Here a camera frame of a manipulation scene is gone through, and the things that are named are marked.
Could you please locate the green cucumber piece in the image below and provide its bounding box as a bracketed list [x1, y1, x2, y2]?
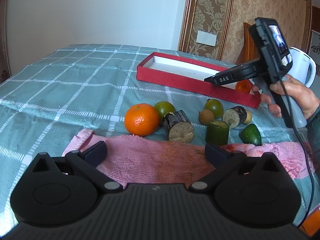
[206, 120, 229, 146]

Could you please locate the pink towel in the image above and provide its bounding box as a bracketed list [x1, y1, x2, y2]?
[63, 128, 308, 186]

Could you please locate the red shallow box tray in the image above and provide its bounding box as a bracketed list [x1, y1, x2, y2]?
[136, 52, 260, 109]

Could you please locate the wooden headboard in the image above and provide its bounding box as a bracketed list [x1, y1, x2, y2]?
[235, 22, 259, 65]

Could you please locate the green avocado-like fruit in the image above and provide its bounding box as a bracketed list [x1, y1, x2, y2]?
[240, 124, 262, 146]

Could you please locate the small orange mandarin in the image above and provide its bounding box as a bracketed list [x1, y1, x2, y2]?
[235, 80, 251, 94]

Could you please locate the person's right hand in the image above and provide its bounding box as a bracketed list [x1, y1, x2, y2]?
[261, 74, 319, 120]

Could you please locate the white wall switch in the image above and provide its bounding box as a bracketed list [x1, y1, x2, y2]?
[196, 30, 217, 47]

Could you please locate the black cable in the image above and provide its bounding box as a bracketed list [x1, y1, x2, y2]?
[280, 77, 316, 228]

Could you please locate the brown longan fruit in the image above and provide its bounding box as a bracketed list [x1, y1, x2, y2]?
[243, 110, 252, 125]
[198, 109, 214, 126]

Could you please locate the green round fruit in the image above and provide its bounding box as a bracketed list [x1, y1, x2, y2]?
[154, 101, 176, 126]
[204, 99, 223, 119]

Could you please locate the large orange mandarin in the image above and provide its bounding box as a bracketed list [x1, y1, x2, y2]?
[124, 103, 159, 137]

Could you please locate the white electric kettle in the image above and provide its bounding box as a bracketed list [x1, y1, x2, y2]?
[288, 47, 316, 88]

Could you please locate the teal checked bed blanket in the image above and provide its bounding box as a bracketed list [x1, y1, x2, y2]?
[1, 44, 207, 235]

